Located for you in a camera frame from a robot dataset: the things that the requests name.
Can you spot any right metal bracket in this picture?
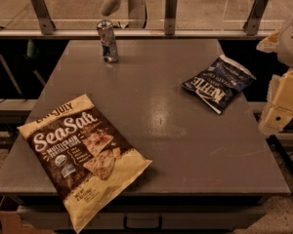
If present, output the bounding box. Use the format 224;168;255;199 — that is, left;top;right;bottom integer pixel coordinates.
243;0;269;36

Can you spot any blue kettle chip bag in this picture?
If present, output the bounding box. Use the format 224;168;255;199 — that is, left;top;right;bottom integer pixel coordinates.
182;55;256;115

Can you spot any middle metal bracket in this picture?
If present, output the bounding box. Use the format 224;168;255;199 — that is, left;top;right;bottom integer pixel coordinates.
164;0;178;35

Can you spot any grey table drawer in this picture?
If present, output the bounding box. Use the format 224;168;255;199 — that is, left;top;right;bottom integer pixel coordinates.
17;206;266;231

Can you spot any silver redbull can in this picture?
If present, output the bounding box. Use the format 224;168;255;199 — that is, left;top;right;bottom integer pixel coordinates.
97;19;118;63

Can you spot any black floor stand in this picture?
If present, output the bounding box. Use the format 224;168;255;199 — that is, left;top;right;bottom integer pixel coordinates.
267;135;293;175

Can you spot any black drawer handle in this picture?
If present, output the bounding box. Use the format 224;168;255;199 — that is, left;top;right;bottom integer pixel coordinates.
123;214;162;231

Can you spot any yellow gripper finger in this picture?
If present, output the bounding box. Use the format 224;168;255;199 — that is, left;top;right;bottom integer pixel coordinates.
256;28;280;53
259;67;293;136

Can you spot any brown sea salt chip bag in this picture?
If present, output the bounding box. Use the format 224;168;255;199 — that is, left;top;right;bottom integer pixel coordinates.
19;95;151;233

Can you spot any metal bracket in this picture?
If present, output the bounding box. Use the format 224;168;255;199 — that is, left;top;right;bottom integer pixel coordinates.
243;0;269;36
164;0;178;35
30;0;55;35

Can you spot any cardboard box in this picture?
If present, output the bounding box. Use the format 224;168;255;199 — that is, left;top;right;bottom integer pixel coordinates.
0;196;53;234

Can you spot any left metal bracket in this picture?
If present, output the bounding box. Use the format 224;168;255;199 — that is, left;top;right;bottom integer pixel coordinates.
30;0;55;35

